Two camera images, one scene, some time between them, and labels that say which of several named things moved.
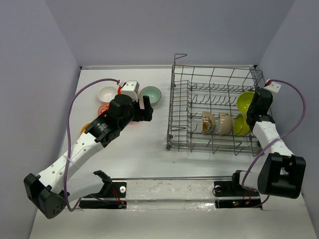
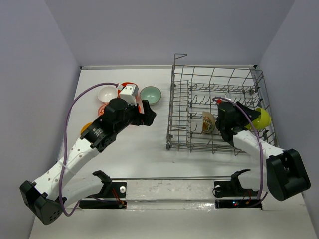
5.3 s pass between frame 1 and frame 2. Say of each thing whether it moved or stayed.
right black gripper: moved
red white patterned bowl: stayed
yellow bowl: stayed
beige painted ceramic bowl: stayed
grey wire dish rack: stayed
